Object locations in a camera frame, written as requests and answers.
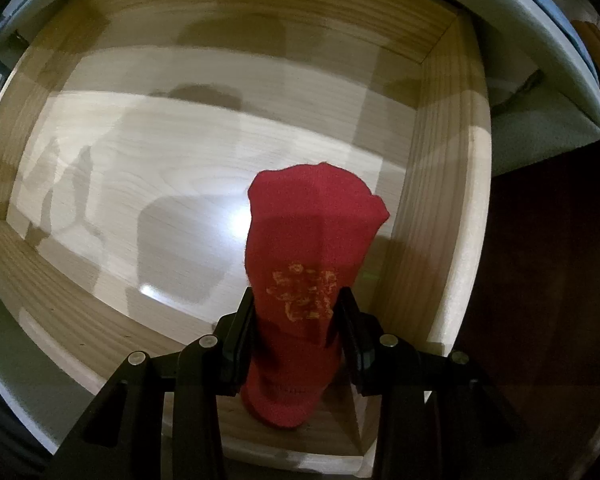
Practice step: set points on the grey-white nightstand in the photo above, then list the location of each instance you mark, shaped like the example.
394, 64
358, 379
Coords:
545, 60

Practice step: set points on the wooden drawer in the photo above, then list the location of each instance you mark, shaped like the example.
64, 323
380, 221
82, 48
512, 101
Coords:
180, 160

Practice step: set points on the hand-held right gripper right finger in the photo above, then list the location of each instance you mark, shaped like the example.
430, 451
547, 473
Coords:
352, 350

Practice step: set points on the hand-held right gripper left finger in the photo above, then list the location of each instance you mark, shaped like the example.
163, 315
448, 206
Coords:
240, 350

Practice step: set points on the red underwear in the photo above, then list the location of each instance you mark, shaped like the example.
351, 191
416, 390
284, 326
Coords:
305, 220

